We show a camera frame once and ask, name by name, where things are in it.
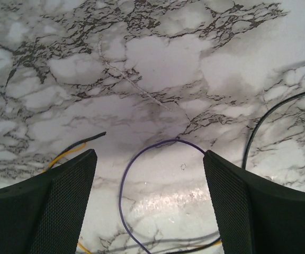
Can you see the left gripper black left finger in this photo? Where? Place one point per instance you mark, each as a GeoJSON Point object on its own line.
{"type": "Point", "coordinates": [45, 213]}

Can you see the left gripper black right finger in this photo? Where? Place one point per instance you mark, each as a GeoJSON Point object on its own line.
{"type": "Point", "coordinates": [254, 215]}

